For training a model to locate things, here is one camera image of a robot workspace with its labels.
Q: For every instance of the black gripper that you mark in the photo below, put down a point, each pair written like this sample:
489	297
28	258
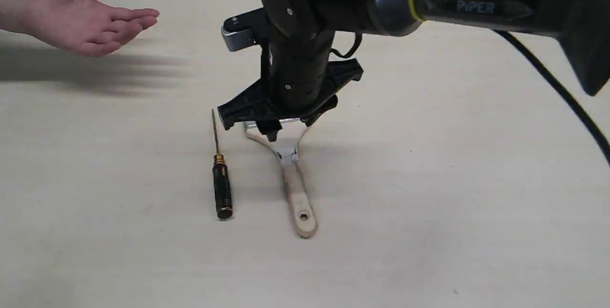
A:
257	104

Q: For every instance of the wooden paint brush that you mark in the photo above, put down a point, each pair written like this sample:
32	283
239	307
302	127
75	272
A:
286	152

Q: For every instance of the black gold-trimmed screwdriver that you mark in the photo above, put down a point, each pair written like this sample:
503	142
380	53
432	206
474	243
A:
221	181

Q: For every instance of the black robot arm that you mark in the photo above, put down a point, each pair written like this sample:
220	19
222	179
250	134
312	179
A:
308	45

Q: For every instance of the bare human forearm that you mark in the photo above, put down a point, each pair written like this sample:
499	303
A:
9	5

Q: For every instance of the open bare human hand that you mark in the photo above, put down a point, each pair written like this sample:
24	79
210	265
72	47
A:
84	27

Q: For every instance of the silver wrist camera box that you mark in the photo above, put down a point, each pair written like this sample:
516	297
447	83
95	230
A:
245	30

